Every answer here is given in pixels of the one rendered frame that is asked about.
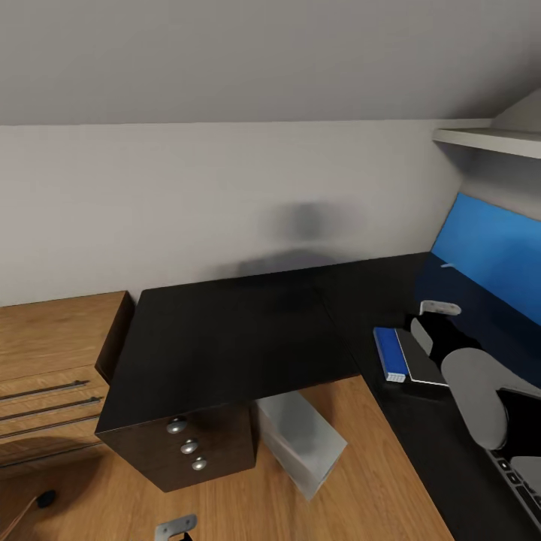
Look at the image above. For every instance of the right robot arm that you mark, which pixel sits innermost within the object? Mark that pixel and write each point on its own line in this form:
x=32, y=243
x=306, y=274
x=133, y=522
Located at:
x=502, y=411

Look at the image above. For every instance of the notebook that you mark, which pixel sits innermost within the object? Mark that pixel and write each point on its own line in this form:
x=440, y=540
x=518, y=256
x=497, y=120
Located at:
x=421, y=368

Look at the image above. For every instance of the keyboard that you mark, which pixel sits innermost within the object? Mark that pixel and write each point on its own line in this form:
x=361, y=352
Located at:
x=528, y=498

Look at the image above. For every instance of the swivel chair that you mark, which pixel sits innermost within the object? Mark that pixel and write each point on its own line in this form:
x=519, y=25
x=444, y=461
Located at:
x=43, y=500

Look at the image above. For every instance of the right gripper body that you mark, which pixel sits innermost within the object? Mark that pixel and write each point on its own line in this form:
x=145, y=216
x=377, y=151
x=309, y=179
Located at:
x=408, y=319

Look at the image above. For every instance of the room divider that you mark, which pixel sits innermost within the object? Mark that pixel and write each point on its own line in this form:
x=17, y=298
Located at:
x=496, y=248

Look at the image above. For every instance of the desk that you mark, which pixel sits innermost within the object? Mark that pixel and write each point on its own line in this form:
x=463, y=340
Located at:
x=204, y=346

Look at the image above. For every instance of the folder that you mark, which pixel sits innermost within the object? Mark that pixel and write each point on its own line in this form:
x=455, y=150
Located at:
x=391, y=356

